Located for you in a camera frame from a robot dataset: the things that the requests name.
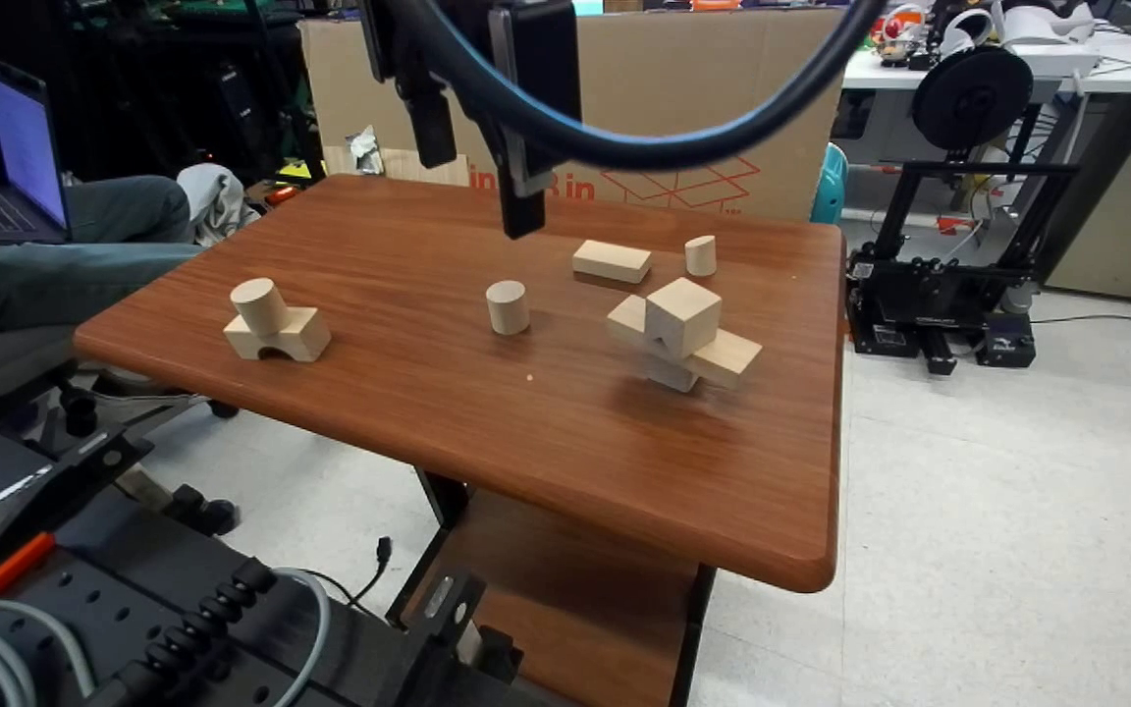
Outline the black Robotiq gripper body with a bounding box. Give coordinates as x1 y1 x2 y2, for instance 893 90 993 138
362 0 582 134

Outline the rectangular wooden block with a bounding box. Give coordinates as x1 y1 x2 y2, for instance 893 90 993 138
571 235 660 292

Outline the small wooden cylinder block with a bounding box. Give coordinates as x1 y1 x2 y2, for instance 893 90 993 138
678 233 722 284

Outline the wooden cube block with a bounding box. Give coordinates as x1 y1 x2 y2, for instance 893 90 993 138
640 276 728 356

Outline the small wooden support block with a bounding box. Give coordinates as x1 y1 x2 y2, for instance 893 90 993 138
648 349 706 396

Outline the wooden arch block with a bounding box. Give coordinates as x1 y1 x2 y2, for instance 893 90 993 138
220 302 334 368

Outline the flat wooden plank block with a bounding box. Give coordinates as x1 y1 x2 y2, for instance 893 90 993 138
604 292 767 383

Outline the crumpled white paper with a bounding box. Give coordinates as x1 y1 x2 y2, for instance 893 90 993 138
341 120 389 179

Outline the large cardboard sheet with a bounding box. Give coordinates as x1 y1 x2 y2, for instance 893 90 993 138
296 9 850 227

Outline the person's leg with shoe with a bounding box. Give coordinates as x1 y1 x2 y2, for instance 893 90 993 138
0 157 205 366

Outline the black laptop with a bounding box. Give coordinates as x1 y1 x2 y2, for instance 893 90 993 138
0 51 74 246

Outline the wooden table lower panel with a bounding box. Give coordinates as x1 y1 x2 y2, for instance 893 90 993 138
441 484 702 707

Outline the black 3D printer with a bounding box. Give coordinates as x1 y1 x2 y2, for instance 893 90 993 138
846 73 1084 381

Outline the black filament spool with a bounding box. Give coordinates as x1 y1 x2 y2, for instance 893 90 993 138
910 42 1037 157

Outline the grey office chair base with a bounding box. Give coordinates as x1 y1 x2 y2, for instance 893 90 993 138
53 361 246 538

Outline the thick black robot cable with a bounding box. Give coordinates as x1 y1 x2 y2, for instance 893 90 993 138
422 0 888 178

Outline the thin black plug cable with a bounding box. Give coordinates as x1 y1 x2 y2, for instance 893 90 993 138
307 531 400 618

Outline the thin white cable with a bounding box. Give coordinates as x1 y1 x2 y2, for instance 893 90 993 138
262 567 338 707

